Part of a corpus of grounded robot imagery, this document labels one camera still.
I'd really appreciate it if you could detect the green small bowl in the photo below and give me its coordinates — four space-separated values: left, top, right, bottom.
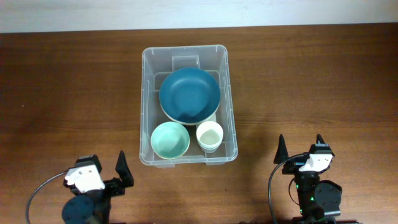
150 121 190 159

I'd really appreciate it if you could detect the green plastic cup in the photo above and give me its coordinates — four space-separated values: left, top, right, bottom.
200 144 220 149

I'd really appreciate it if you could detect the cream plastic cup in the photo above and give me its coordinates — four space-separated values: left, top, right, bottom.
196 121 224 145

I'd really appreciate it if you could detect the cream plate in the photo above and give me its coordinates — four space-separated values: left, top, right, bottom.
160 100 220 126

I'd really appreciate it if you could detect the blue plate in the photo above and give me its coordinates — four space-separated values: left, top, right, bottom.
159 67 221 124

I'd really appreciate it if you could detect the grey plastic cup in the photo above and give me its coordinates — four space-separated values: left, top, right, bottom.
202 148 218 153

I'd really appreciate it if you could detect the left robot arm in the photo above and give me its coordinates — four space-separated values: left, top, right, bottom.
62 151 134 223

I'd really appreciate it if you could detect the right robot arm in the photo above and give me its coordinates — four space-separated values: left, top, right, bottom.
272 134 343 223

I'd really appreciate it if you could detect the clear plastic storage bin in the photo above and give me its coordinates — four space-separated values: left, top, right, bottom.
139 45 238 167

